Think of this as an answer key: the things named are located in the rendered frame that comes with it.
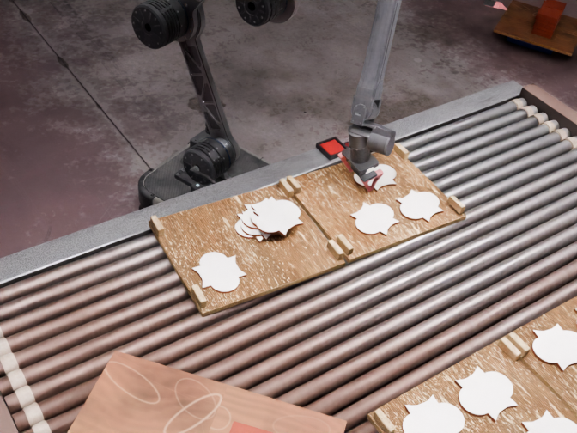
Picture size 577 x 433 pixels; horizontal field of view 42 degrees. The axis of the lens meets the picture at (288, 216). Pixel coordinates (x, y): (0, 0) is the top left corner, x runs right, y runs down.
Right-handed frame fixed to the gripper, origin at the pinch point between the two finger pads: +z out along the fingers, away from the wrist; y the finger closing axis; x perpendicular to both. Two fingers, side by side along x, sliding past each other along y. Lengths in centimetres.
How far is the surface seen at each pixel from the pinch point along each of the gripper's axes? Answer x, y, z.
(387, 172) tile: -9.0, -0.4, 2.4
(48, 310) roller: 93, -8, -19
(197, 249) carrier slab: 54, -6, -12
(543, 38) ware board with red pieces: -228, 148, 138
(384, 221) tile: 4.0, -17.8, -0.5
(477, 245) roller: -15.6, -34.5, 7.1
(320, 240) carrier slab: 23.4, -16.2, -4.3
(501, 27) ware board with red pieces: -212, 169, 134
